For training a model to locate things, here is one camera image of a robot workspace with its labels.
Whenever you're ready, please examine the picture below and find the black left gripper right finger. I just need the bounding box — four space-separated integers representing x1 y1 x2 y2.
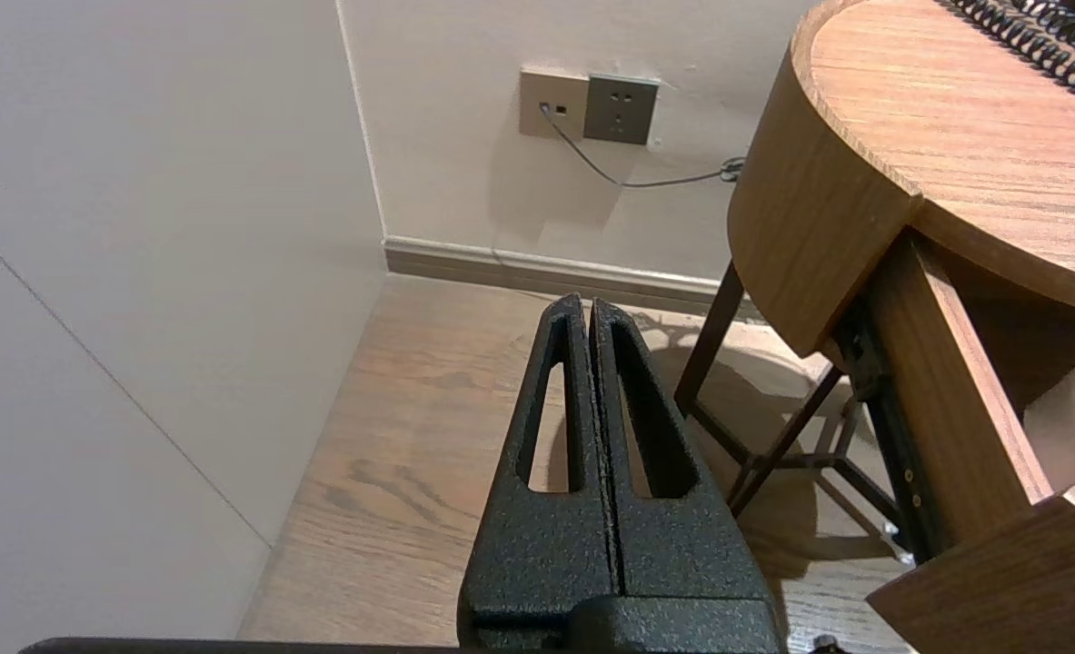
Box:
588 297 780 608

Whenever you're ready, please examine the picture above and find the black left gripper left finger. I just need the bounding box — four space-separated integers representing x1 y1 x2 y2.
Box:
458 292 626 642

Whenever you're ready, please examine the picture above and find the curved wooden table drawer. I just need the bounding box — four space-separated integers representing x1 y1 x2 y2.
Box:
832 227 1075 654

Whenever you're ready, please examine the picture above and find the thin grey telephone line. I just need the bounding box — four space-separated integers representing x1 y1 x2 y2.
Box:
540 103 749 189

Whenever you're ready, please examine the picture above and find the round wooden side table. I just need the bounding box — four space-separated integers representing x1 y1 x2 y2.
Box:
673 0 1075 548

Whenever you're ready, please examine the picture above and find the wall skirting board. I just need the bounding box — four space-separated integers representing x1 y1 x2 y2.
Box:
384 235 767 321

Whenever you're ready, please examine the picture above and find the grey wall power outlet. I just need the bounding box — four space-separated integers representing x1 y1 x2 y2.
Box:
584 73 662 146

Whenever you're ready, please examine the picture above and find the beige wall data socket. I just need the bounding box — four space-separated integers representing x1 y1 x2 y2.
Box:
519 66 590 139

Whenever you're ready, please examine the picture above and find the black coiled telephone cord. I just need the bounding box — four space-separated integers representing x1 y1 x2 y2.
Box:
944 0 1075 112

